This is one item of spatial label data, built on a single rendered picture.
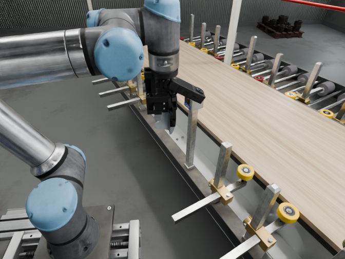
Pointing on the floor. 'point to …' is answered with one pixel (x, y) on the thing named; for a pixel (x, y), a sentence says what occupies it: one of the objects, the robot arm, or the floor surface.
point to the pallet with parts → (281, 27)
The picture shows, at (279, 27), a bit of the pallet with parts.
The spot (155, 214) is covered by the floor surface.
